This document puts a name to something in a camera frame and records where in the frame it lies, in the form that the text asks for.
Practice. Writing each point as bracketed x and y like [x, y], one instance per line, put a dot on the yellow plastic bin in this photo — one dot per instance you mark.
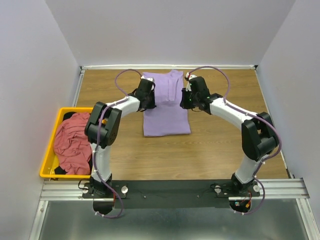
[51, 161]

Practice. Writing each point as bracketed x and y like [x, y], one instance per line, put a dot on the purple t shirt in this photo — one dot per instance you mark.
[167, 118]

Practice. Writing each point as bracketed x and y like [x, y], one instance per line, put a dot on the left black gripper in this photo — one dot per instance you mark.
[149, 100]

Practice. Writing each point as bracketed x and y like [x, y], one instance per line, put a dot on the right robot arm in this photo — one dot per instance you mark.
[258, 135]

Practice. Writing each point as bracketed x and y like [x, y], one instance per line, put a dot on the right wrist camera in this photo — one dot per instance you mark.
[188, 77]

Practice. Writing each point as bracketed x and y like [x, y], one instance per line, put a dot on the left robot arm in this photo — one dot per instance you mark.
[103, 126]

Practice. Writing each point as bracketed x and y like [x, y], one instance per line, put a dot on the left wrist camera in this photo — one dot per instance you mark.
[151, 79]

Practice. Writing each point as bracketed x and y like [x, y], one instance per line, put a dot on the aluminium frame rail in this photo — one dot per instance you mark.
[272, 209]

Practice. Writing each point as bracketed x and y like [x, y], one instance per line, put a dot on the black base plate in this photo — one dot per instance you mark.
[170, 194]

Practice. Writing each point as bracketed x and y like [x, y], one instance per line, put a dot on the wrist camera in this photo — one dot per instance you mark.
[151, 79]
[188, 77]

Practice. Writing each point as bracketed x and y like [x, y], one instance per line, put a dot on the black t shirt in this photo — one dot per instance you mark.
[67, 116]

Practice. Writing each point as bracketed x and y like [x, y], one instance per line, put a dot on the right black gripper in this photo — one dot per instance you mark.
[186, 101]

